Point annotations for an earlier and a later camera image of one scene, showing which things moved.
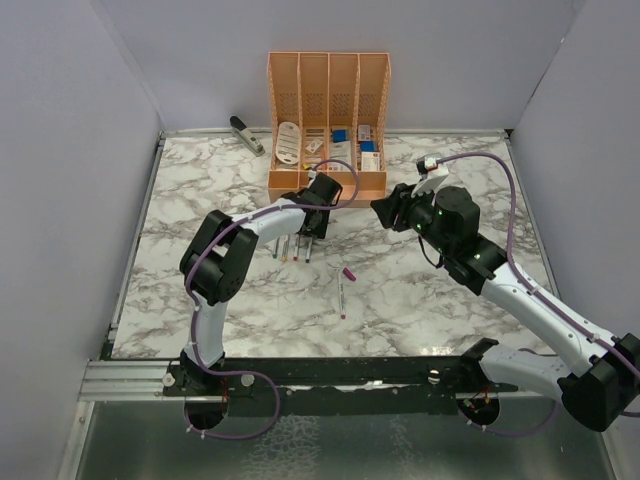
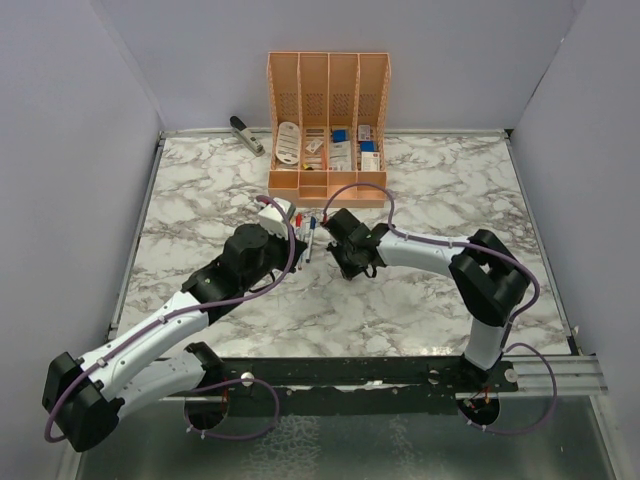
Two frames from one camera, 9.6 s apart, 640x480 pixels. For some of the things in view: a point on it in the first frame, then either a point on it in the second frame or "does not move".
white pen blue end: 308,251 does not move
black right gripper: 392,215 → 348,273
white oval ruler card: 288,142 does not move
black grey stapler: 241,131 does not move
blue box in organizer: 339,136 does not move
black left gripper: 320,230 → 284,244
